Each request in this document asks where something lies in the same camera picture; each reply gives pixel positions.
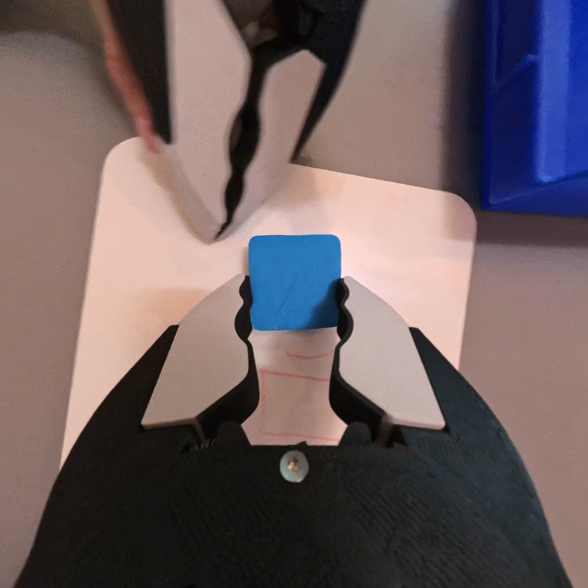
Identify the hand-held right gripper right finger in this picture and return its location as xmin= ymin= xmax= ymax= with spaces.
xmin=329 ymin=276 xmax=448 ymax=432

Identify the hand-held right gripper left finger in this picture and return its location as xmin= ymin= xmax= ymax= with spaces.
xmin=139 ymin=274 xmax=259 ymax=432

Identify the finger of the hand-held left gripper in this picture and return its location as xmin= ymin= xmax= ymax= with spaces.
xmin=157 ymin=0 xmax=252 ymax=243
xmin=217 ymin=48 xmax=328 ymax=240

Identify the blue whiteboard eraser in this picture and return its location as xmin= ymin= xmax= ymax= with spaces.
xmin=247 ymin=234 xmax=344 ymax=332

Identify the white whiteboard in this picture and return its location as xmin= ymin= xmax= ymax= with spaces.
xmin=60 ymin=136 xmax=479 ymax=470

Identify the blue storage bin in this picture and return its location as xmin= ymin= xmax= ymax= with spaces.
xmin=479 ymin=0 xmax=588 ymax=215

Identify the person's left hand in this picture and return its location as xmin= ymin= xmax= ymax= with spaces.
xmin=89 ymin=0 xmax=162 ymax=154

